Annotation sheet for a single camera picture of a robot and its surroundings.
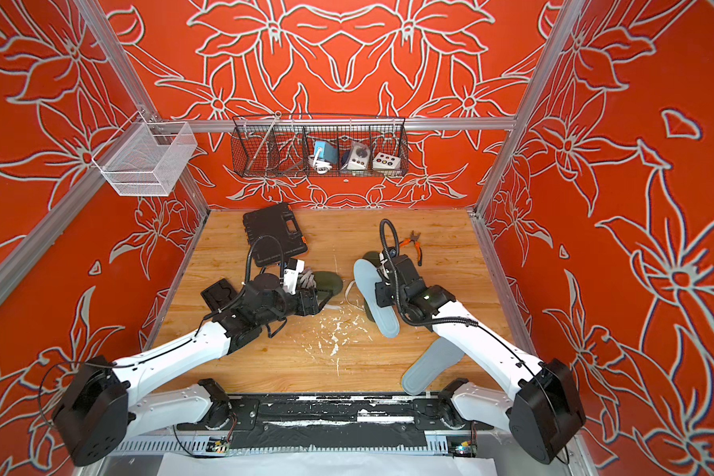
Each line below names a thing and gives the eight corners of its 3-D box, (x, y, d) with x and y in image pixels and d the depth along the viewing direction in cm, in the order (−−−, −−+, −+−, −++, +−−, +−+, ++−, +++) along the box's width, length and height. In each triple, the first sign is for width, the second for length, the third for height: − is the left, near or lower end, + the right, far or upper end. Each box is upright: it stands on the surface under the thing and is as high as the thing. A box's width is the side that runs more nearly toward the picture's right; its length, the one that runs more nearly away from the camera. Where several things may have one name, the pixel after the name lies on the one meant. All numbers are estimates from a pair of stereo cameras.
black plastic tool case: (256, 272, 102) (252, 263, 98) (245, 222, 118) (242, 213, 114) (309, 255, 107) (308, 246, 103) (292, 209, 122) (290, 200, 118)
